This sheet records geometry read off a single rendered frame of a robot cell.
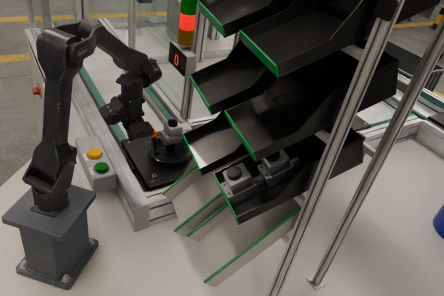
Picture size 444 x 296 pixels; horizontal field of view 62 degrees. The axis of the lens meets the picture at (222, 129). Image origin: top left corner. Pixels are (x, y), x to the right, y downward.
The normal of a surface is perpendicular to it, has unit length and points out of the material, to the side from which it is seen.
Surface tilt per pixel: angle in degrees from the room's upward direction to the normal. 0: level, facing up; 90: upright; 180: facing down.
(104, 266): 0
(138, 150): 0
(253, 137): 25
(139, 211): 90
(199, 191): 45
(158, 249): 0
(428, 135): 90
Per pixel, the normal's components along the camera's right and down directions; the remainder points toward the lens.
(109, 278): 0.15, -0.81
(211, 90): -0.26, -0.70
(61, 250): 0.52, 0.53
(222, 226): -0.55, -0.51
